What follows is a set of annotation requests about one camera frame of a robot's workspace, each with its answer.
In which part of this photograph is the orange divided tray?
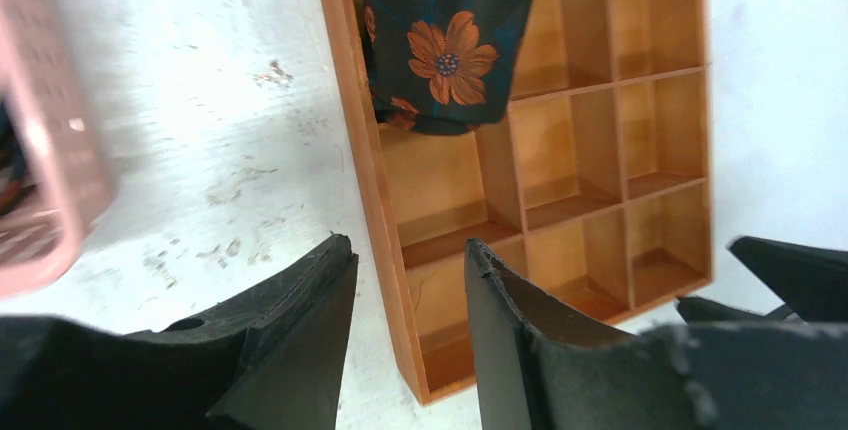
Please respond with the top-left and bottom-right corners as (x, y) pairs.
(321, 0), (712, 405)

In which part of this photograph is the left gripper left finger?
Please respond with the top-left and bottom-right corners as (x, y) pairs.
(1, 234), (359, 429)

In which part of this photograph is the black orange floral tie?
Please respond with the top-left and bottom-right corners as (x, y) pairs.
(362, 0), (533, 136)

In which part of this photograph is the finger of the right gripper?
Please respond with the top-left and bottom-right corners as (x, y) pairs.
(675, 296), (795, 323)
(728, 236), (847, 323)

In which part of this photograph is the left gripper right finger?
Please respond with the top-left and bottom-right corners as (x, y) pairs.
(464, 239), (847, 429)

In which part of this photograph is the pink plastic basket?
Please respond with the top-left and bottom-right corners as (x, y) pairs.
(1, 0), (114, 296)

